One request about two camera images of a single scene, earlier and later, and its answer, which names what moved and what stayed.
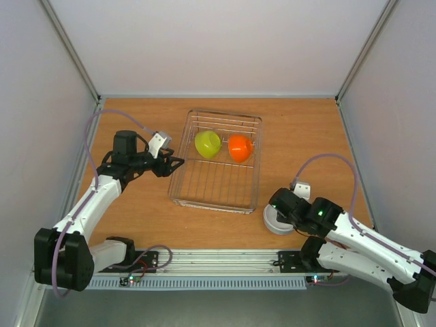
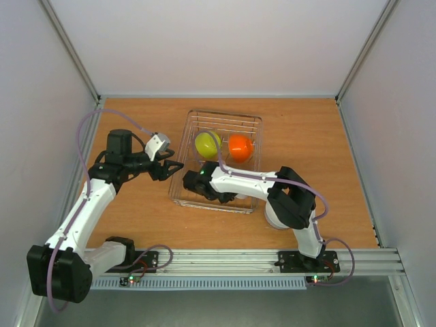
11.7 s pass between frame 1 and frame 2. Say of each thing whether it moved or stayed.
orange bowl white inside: stayed
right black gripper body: moved
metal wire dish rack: stayed
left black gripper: stayed
